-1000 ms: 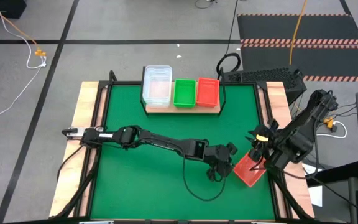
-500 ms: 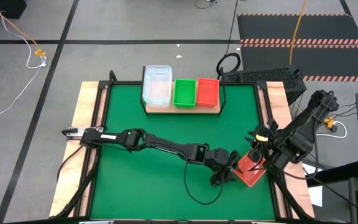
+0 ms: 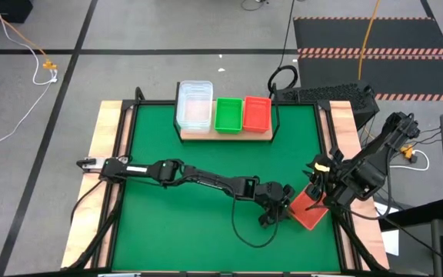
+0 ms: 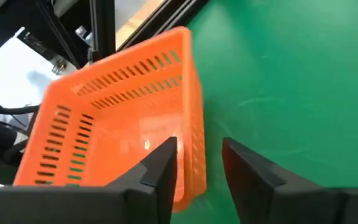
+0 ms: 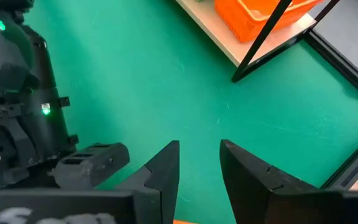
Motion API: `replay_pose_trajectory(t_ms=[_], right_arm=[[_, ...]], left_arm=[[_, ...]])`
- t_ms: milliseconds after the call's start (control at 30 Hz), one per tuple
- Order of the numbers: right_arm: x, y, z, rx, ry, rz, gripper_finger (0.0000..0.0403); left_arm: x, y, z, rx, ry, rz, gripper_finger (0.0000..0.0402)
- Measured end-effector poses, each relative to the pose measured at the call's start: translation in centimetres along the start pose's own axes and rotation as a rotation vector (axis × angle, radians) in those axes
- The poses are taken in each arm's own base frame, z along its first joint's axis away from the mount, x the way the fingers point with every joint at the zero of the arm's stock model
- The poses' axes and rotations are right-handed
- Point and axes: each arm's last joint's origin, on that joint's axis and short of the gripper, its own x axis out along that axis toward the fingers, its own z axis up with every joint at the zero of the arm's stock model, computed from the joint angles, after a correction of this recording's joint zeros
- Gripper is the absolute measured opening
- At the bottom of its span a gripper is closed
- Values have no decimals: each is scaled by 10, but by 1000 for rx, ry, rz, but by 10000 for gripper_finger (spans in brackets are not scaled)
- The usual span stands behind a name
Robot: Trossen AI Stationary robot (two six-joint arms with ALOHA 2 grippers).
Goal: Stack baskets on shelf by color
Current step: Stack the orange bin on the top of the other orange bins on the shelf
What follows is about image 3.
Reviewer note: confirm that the orange slotted plastic basket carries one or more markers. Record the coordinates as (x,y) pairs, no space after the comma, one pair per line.
(308,215)
(257,114)

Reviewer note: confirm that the clear plastic storage bin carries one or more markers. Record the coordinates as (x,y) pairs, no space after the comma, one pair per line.
(194,130)
(194,104)

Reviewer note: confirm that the silver metal bracket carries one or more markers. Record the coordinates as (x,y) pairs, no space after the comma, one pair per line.
(119,274)
(327,275)

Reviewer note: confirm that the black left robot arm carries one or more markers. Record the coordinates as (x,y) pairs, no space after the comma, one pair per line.
(206,181)

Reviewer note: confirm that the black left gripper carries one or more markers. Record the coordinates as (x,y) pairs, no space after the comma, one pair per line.
(275,198)

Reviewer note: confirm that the black hazard-striped floor mat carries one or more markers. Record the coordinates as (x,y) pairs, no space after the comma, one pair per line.
(360,34)
(398,73)

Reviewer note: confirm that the black floor box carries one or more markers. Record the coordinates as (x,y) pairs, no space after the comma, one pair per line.
(2,9)

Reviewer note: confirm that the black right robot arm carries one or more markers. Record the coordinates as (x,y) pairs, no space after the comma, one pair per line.
(375,165)

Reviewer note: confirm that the black aluminium rig frame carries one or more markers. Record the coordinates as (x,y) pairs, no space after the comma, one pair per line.
(152,103)

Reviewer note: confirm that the wooden shelf board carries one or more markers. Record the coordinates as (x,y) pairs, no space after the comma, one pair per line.
(198,135)

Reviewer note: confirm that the green table mat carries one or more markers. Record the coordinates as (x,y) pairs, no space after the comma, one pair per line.
(187,231)

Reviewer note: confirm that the yellow plug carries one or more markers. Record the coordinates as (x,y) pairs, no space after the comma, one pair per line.
(408,151)

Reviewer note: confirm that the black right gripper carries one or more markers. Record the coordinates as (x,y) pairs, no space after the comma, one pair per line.
(331,173)

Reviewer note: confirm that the white paper sheet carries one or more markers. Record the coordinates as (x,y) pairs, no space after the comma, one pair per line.
(390,242)

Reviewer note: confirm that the green slotted plastic basket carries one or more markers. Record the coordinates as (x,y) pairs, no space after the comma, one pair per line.
(228,115)

